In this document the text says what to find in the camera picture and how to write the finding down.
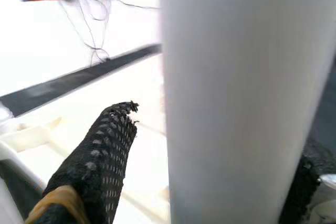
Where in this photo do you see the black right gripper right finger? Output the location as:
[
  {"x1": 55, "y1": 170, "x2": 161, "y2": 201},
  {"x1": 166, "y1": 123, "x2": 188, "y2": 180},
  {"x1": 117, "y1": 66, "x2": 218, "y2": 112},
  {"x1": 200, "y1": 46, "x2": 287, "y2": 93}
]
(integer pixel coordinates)
[{"x1": 278, "y1": 153, "x2": 321, "y2": 224}]

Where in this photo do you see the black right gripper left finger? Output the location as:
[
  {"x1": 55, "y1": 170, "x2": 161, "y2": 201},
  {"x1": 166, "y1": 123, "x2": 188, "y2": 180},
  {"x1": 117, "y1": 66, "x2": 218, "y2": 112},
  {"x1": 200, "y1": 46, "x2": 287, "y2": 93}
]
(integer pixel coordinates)
[{"x1": 25, "y1": 100, "x2": 140, "y2": 224}]

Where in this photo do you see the yellow rubber band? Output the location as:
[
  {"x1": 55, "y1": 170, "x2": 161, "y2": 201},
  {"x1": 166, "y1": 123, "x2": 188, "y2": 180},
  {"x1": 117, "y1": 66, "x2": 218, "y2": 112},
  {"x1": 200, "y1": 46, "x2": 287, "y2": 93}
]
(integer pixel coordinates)
[{"x1": 25, "y1": 185, "x2": 90, "y2": 224}]

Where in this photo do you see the white plastic table top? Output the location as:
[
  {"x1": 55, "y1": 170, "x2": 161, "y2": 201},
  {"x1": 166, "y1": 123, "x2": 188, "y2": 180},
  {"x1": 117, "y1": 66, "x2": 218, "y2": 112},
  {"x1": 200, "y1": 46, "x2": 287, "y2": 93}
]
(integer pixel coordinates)
[{"x1": 0, "y1": 50, "x2": 171, "y2": 224}]

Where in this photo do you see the thin black power cable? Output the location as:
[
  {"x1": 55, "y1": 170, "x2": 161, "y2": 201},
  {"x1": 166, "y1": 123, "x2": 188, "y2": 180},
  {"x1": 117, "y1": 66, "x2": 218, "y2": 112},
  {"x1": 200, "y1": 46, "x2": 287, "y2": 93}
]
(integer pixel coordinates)
[{"x1": 59, "y1": 0, "x2": 161, "y2": 65}]

